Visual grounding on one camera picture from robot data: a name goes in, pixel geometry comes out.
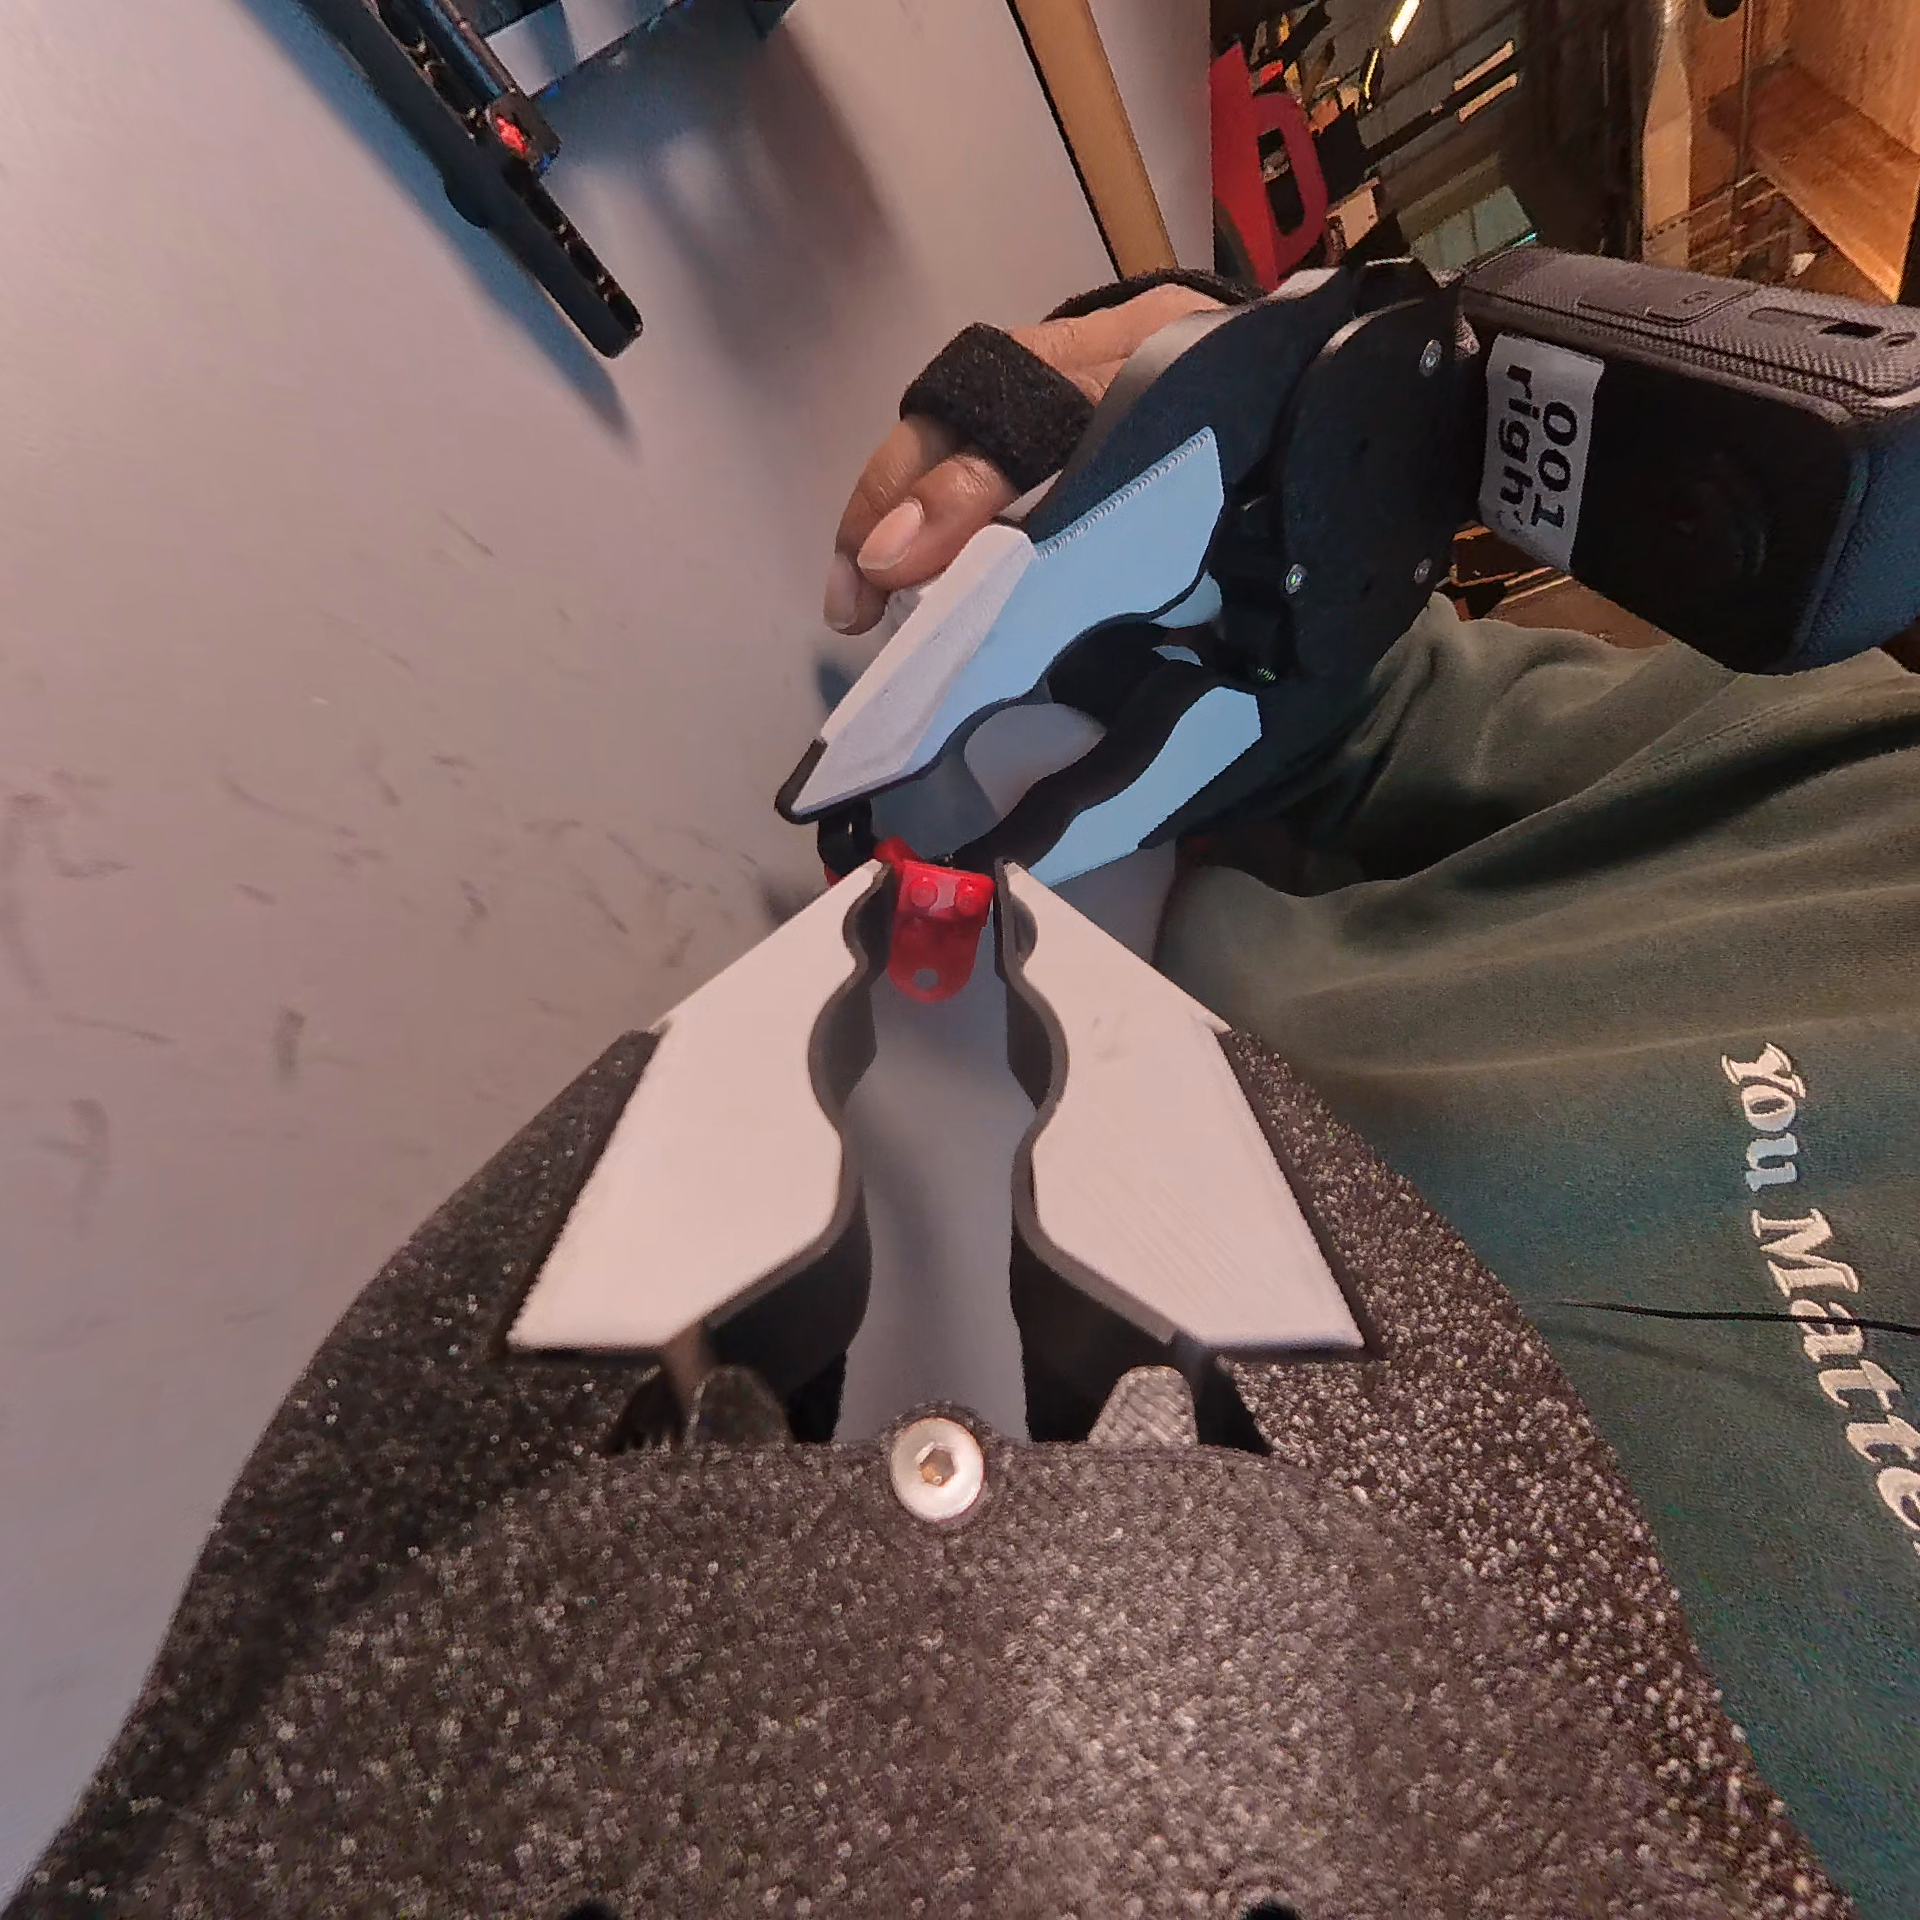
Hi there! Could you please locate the black white toy brick model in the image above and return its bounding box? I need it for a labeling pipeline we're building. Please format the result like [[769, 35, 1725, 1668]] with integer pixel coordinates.
[[300, 0, 791, 362]]

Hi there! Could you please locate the red toy brick piece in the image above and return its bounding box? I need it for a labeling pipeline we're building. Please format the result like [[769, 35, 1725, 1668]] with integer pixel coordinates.
[[874, 840, 1003, 1006]]

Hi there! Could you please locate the person's right hand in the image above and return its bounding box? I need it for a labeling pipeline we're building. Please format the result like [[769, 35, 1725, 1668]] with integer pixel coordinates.
[[823, 274, 1255, 636]]

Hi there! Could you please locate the person's right forearm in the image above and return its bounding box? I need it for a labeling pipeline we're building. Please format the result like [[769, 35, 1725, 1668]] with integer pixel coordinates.
[[1154, 593, 1920, 978]]

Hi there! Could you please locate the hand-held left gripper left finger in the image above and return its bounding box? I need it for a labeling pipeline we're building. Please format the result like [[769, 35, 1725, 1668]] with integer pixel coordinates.
[[507, 862, 891, 1361]]

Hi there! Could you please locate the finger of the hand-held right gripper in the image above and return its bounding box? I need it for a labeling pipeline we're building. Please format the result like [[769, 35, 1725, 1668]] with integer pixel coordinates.
[[990, 661, 1271, 891], [775, 426, 1237, 829]]

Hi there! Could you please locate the red letter sign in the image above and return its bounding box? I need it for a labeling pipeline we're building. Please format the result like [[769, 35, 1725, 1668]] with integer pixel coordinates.
[[1206, 43, 1334, 296]]

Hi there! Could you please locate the black drawstring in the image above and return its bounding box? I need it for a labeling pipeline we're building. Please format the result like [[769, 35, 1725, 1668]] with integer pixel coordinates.
[[1560, 1297, 1920, 1341]]

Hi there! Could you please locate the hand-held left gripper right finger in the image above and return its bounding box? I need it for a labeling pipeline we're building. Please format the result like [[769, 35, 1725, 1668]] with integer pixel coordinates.
[[993, 862, 1368, 1365]]

